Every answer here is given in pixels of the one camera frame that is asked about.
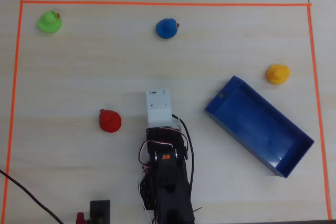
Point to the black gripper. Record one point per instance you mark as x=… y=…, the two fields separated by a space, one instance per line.
x=165 y=131

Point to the yellow rubber duck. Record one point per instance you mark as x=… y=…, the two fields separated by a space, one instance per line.
x=278 y=75

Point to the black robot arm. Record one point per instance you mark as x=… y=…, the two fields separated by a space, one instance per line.
x=170 y=182

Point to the red rubber duck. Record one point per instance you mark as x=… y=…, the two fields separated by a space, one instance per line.
x=110 y=121

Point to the blue plastic box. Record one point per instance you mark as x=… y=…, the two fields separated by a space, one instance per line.
x=260 y=129

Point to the blue rubber duck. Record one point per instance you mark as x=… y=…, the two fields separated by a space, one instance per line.
x=166 y=28

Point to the green rubber duck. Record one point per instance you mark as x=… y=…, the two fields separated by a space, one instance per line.
x=49 y=23

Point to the orange tape strip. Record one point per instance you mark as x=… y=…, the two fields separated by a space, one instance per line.
x=168 y=3
x=12 y=100
x=318 y=103

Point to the white camera housing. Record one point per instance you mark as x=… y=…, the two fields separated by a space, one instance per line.
x=158 y=106

